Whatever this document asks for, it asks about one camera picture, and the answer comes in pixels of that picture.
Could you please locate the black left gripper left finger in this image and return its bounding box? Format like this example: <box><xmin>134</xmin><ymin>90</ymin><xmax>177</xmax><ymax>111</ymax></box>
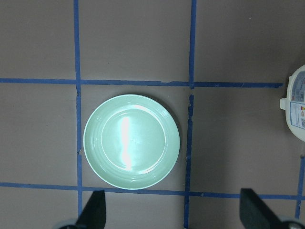
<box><xmin>76</xmin><ymin>190</ymin><xmax>106</xmax><ymax>229</ymax></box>

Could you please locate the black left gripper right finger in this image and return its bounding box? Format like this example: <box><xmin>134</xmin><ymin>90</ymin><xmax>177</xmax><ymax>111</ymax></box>
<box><xmin>239</xmin><ymin>188</ymin><xmax>282</xmax><ymax>229</ymax></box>

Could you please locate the white rice cooker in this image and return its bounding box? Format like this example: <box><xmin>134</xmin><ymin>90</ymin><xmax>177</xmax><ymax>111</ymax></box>
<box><xmin>280</xmin><ymin>65</ymin><xmax>305</xmax><ymax>142</ymax></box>

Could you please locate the green plate far side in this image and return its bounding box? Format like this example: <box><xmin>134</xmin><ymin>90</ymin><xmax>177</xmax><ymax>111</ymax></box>
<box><xmin>83</xmin><ymin>94</ymin><xmax>180</xmax><ymax>190</ymax></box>

